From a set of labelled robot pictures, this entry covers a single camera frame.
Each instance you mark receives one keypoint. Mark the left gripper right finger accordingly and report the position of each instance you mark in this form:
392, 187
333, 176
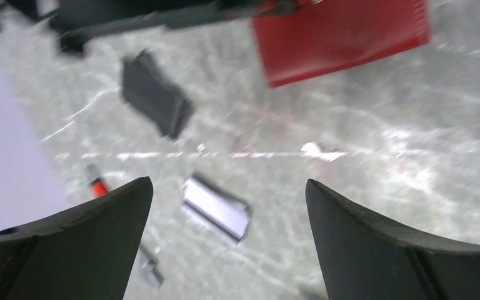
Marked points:
366, 255

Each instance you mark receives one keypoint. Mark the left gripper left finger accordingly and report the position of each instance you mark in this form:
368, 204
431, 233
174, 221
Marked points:
85, 252

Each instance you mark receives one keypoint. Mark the silver credit card stack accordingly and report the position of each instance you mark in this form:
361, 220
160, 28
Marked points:
216, 209

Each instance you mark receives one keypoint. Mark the red leather card holder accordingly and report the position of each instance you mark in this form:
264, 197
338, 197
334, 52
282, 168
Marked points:
328, 36

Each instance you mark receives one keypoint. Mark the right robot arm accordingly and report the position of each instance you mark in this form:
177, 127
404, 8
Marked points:
77, 22

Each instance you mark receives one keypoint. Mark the red handled adjustable wrench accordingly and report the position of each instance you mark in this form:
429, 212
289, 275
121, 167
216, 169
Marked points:
148, 262

